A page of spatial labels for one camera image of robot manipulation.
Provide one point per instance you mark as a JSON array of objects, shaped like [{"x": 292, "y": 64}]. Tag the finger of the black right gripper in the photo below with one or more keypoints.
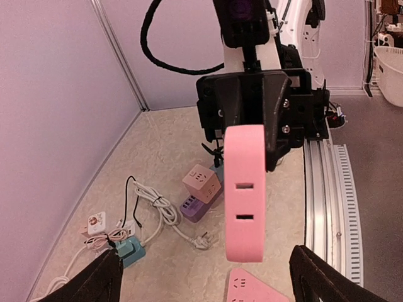
[
  {"x": 275, "y": 90},
  {"x": 228, "y": 93}
]

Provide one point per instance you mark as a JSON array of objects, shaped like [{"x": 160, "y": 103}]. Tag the white plastic basket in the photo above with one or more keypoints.
[{"x": 390, "y": 73}]

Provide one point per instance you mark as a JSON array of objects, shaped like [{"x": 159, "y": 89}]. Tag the right aluminium frame post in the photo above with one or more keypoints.
[{"x": 369, "y": 26}]

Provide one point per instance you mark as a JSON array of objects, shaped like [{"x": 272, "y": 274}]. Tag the blue charger with black cable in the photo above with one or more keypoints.
[{"x": 217, "y": 153}]

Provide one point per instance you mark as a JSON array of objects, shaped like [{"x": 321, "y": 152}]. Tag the pink cube socket adapter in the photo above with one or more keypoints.
[{"x": 202, "y": 183}]

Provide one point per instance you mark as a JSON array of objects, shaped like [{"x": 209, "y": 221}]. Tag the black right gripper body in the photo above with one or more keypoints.
[{"x": 297, "y": 119}]

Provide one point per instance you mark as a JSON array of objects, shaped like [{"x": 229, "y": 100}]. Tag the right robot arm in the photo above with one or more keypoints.
[{"x": 298, "y": 23}]

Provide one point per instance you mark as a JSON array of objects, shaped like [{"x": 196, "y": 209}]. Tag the small white cube charger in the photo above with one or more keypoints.
[{"x": 99, "y": 241}]

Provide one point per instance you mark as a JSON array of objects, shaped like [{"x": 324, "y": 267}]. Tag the pink charger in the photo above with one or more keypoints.
[{"x": 244, "y": 193}]

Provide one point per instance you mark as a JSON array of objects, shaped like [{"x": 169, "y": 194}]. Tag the purple power strip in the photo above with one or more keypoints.
[{"x": 193, "y": 209}]

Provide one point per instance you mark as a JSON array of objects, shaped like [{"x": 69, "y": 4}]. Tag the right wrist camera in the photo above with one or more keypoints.
[{"x": 249, "y": 35}]

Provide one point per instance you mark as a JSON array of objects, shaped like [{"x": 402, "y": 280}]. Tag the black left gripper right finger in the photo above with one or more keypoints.
[{"x": 313, "y": 279}]

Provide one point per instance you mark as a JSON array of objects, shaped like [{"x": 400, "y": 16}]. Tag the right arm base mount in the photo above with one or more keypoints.
[{"x": 327, "y": 115}]

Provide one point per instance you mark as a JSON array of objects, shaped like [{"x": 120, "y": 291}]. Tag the aluminium front rail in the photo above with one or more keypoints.
[{"x": 332, "y": 219}]

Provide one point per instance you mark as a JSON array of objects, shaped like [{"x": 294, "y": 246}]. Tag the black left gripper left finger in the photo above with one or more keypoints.
[{"x": 101, "y": 280}]

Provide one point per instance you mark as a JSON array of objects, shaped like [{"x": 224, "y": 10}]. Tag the teal power strip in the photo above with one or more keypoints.
[{"x": 169, "y": 216}]

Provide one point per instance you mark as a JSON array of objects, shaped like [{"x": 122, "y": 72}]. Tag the white cube socket adapter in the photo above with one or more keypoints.
[{"x": 96, "y": 225}]

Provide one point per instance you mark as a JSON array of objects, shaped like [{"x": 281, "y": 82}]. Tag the pink triangular power strip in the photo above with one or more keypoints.
[{"x": 245, "y": 287}]

